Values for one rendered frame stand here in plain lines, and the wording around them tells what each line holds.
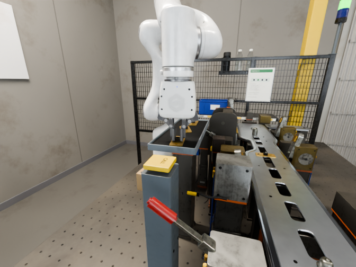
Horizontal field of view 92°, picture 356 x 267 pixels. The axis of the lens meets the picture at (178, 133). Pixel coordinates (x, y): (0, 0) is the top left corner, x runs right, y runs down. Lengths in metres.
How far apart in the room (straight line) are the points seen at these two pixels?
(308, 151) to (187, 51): 0.74
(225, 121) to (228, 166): 0.38
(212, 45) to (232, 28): 2.64
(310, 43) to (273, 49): 1.12
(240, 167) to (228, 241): 0.21
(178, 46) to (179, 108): 0.15
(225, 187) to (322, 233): 0.23
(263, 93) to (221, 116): 1.06
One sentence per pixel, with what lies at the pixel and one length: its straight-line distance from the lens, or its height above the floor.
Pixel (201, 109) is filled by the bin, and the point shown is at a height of 1.07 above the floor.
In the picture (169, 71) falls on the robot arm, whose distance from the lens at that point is 0.45.
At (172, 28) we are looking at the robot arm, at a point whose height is 1.45.
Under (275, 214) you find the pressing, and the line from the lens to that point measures 0.56.
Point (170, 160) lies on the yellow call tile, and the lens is 0.40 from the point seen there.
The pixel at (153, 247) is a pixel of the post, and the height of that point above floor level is 0.94.
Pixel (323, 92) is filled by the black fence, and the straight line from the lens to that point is 2.02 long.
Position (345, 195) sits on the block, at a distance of 0.69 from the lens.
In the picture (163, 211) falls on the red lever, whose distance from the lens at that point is 0.32.
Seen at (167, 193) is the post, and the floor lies 1.10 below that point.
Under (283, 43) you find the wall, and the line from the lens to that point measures 3.10.
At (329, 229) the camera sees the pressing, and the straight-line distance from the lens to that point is 0.58.
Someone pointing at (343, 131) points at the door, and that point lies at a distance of 3.36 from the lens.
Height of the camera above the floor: 1.33
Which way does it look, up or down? 17 degrees down
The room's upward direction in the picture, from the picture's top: straight up
